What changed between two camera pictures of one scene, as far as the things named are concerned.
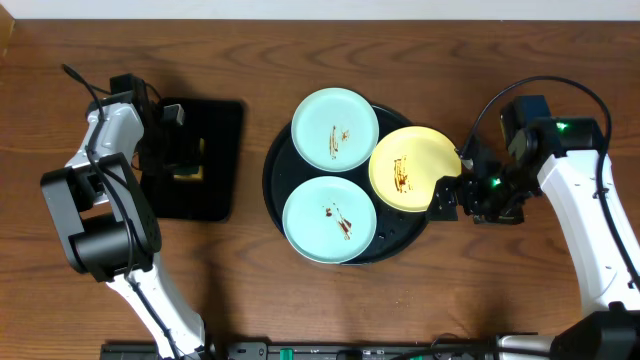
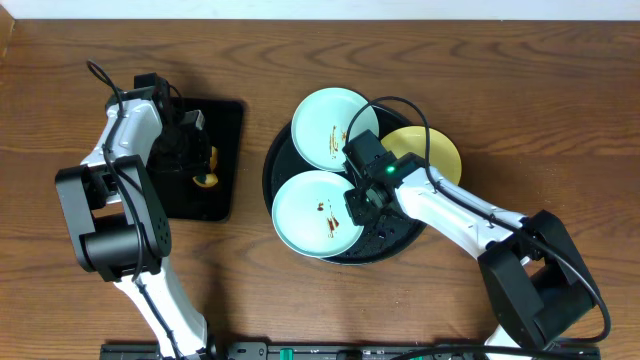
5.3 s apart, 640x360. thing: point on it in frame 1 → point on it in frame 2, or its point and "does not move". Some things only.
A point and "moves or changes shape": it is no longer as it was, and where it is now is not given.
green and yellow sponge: [193, 173] moves or changes shape
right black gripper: [469, 183] → [360, 213]
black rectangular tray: [221, 124] does not move
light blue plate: [329, 219] moves or changes shape
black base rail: [281, 350] does not move
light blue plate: [335, 129] does not move
